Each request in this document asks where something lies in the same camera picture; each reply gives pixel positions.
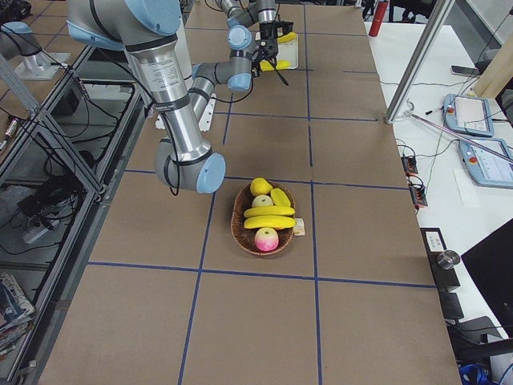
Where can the yellow banana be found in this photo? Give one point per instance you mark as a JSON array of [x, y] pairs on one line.
[[270, 210], [280, 65], [275, 222], [286, 38]]

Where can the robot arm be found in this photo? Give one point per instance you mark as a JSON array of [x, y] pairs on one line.
[[264, 13], [150, 34]]

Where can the brown wicker basket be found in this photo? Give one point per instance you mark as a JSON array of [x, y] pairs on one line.
[[245, 237]]

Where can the white bear tray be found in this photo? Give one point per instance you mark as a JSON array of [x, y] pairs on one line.
[[288, 51]]

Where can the red bottle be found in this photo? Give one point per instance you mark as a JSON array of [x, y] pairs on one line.
[[379, 14]]

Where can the yellow pear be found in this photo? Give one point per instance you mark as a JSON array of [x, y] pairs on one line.
[[260, 186]]

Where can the yellow starfruit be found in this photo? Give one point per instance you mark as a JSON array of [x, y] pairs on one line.
[[280, 198]]

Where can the metal rod with stand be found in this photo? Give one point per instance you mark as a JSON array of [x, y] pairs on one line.
[[409, 113]]

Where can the paper price tag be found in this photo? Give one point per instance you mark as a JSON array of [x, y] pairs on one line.
[[299, 227]]

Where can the pink peach outer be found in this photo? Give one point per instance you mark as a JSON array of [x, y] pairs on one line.
[[266, 239]]

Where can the blue teach pendant far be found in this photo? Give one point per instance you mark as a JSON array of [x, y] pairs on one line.
[[468, 115]]

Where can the blue teach pendant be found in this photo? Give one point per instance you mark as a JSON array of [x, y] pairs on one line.
[[492, 168], [468, 115]]

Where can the blue teach pendant near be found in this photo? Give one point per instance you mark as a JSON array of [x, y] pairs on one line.
[[492, 168]]

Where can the metal cup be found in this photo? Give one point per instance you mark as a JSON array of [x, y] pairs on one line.
[[448, 259]]

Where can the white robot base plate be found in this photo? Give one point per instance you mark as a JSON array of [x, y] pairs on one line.
[[205, 120]]

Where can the aluminium frame post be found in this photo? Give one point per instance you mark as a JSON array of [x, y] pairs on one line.
[[426, 41]]

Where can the aluminium frame rack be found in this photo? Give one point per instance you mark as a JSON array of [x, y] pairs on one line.
[[76, 126]]

